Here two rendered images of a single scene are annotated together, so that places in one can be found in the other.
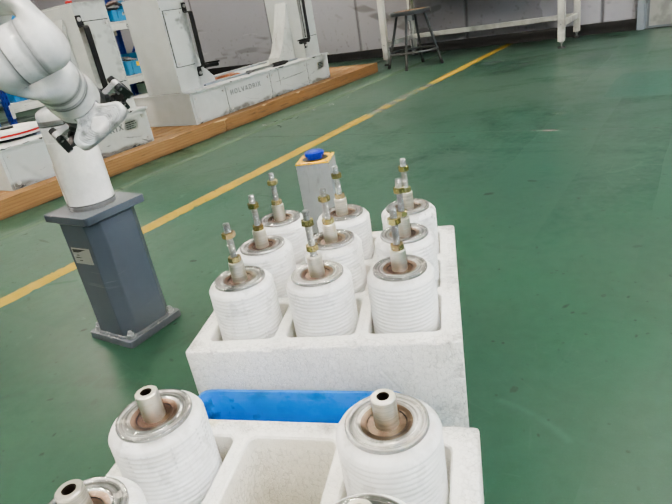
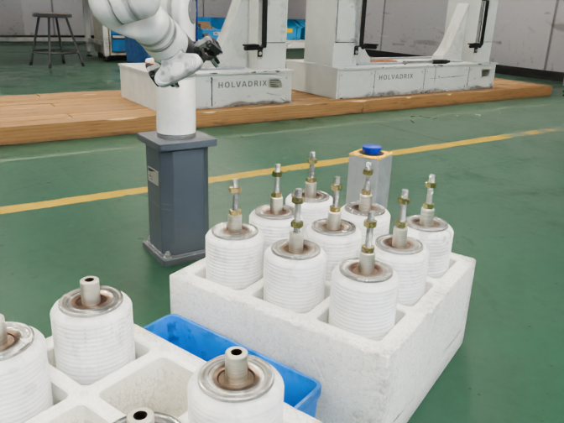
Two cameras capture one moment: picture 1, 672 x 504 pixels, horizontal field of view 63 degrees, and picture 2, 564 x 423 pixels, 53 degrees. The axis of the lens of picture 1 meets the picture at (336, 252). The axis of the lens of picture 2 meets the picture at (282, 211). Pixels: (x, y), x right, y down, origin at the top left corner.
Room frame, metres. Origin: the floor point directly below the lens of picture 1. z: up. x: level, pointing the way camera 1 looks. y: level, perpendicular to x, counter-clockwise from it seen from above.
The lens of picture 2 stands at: (-0.05, -0.22, 0.60)
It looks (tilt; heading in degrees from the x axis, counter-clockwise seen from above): 20 degrees down; 20
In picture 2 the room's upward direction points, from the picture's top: 2 degrees clockwise
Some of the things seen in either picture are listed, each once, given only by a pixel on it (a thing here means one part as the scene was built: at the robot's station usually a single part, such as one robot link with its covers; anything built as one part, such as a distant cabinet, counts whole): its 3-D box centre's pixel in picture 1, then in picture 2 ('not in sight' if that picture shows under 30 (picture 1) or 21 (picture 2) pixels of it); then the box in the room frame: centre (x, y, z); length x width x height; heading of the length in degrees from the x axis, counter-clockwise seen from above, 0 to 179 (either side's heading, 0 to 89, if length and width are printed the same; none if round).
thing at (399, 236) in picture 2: (403, 226); (399, 237); (0.79, -0.11, 0.26); 0.02 x 0.02 x 0.03
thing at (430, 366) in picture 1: (346, 324); (327, 311); (0.82, 0.00, 0.09); 0.39 x 0.39 x 0.18; 76
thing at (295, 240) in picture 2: (315, 265); (295, 241); (0.71, 0.03, 0.26); 0.02 x 0.02 x 0.03
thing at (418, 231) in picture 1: (404, 234); (399, 244); (0.79, -0.11, 0.25); 0.08 x 0.08 x 0.01
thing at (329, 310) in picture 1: (327, 327); (293, 302); (0.71, 0.03, 0.16); 0.10 x 0.10 x 0.18
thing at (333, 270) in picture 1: (317, 273); (295, 249); (0.71, 0.03, 0.25); 0.08 x 0.08 x 0.01
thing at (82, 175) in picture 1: (79, 164); (175, 99); (1.12, 0.48, 0.39); 0.09 x 0.09 x 0.17; 54
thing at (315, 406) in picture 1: (296, 451); (216, 394); (0.57, 0.10, 0.06); 0.30 x 0.11 x 0.12; 74
